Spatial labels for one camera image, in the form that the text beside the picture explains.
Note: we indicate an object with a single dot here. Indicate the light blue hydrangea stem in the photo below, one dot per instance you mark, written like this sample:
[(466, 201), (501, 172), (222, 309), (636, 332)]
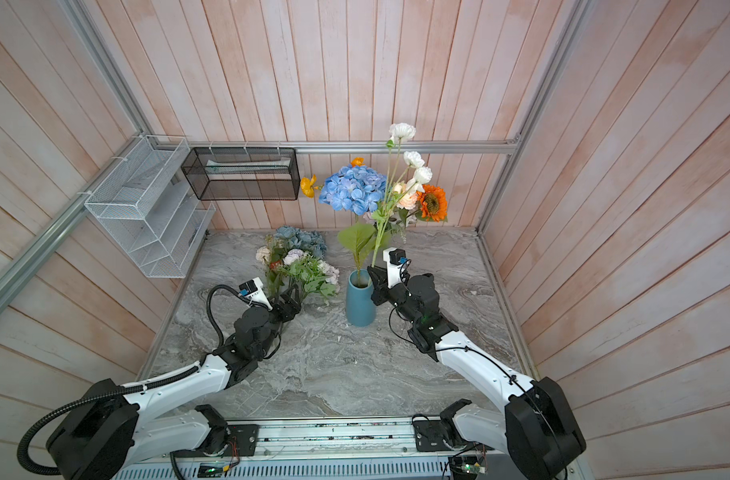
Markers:
[(357, 189)]

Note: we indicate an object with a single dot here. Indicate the white wire mesh shelf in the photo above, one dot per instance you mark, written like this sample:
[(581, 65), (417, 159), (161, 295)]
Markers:
[(155, 217)]

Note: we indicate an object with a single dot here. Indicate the peach pink rose stem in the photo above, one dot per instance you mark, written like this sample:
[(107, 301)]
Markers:
[(407, 198)]

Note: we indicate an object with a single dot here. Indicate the pink white green bouquet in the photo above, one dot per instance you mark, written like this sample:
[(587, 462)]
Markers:
[(283, 269)]

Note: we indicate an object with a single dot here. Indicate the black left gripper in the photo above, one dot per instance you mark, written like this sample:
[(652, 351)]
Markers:
[(295, 306)]

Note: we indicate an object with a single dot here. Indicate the purple white flower bouquet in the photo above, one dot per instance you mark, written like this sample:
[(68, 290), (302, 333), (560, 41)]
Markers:
[(399, 222)]

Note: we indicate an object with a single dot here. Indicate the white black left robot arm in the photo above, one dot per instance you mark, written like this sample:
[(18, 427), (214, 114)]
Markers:
[(114, 426)]

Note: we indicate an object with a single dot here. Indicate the teal cylindrical vase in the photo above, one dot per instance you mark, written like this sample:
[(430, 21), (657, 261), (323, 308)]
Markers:
[(360, 309)]

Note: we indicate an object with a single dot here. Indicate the aluminium frame rail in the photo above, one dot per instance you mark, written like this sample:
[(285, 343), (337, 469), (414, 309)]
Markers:
[(370, 147)]

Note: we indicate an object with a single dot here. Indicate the orange gerbera flower stem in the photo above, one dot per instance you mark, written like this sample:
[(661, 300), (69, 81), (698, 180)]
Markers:
[(433, 204)]

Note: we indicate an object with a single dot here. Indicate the white ranunculus stem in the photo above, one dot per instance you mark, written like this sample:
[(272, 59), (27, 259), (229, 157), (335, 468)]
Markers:
[(406, 175)]

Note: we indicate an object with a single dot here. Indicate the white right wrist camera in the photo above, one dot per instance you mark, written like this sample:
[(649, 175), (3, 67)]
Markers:
[(396, 261)]

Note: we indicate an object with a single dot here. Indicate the yellow orange poppy stem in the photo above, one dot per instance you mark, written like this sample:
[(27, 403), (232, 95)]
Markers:
[(309, 186)]

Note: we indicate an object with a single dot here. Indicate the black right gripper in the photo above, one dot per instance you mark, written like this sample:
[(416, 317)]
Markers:
[(382, 289)]

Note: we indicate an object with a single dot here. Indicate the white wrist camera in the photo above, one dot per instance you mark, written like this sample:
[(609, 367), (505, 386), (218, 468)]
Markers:
[(396, 261), (253, 294)]

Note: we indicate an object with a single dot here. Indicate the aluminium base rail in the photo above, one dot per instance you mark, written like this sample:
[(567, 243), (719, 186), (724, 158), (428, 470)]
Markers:
[(334, 448)]

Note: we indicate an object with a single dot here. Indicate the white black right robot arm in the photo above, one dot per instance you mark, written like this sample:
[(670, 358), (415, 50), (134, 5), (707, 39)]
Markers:
[(531, 421)]

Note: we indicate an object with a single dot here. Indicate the black wire mesh basket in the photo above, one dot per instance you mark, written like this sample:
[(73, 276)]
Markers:
[(243, 173)]

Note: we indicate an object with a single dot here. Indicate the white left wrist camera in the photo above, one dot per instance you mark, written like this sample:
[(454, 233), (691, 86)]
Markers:
[(253, 294)]

